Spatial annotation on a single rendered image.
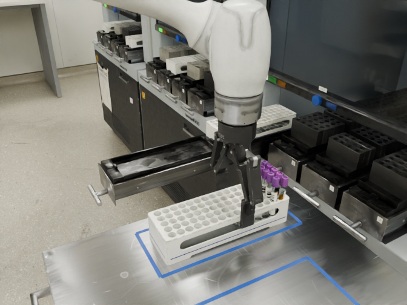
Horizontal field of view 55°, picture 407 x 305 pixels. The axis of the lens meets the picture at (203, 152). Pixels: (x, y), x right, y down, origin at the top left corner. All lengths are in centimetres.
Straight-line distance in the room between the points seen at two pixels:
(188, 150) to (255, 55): 60
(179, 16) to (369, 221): 66
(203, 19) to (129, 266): 50
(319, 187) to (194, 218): 45
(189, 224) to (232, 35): 37
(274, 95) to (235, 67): 77
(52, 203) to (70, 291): 172
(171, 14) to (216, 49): 16
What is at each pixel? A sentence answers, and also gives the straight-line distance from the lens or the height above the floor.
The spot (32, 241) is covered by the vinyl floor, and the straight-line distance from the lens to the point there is 225.
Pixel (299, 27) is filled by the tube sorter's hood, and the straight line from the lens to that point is 120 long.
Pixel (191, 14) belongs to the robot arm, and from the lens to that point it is 81.
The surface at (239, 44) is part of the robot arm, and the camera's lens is 66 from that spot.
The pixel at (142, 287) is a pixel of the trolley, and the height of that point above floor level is 82.
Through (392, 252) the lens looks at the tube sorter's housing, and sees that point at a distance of 105.
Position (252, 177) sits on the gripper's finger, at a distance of 74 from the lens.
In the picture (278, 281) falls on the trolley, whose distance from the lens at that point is 78.
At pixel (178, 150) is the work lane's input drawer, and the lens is 121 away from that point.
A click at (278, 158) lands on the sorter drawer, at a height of 78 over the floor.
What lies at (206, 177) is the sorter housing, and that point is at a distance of 171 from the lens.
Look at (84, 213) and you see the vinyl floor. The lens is 235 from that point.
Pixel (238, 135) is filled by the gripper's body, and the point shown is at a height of 106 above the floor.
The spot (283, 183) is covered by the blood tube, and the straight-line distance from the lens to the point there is 85.
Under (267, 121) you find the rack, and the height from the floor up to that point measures 86.
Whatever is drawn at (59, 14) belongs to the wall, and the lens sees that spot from 457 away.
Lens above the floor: 139
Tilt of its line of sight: 29 degrees down
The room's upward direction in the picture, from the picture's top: straight up
